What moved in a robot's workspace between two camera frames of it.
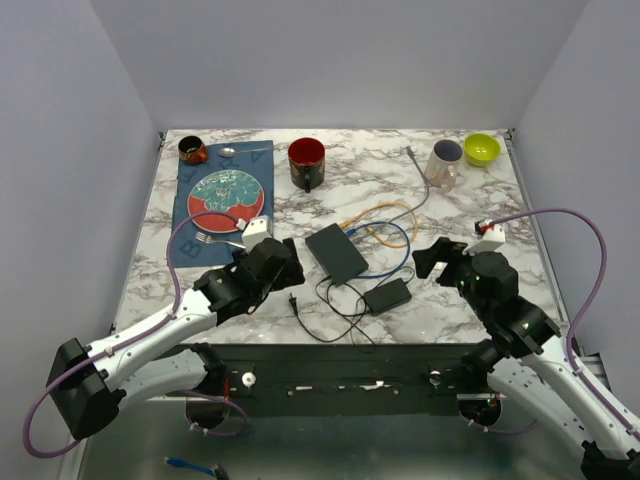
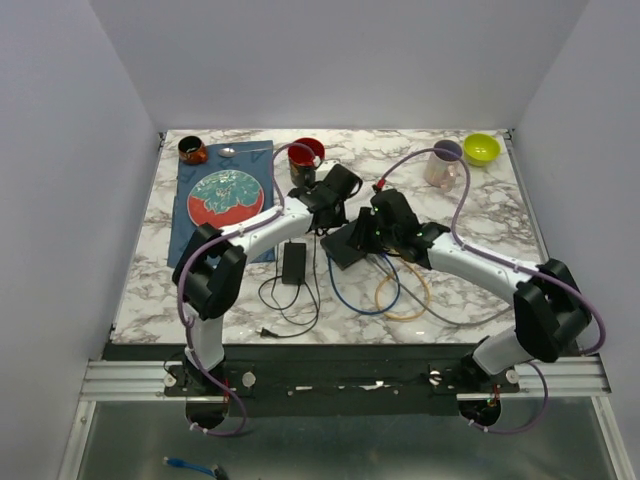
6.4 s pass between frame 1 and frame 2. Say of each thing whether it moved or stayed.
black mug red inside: stayed
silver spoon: stayed
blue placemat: stayed
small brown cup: stayed
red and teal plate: stayed
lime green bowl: stayed
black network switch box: moved
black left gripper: moved
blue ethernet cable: moved
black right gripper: moved
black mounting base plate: stayed
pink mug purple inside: stayed
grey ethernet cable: moved
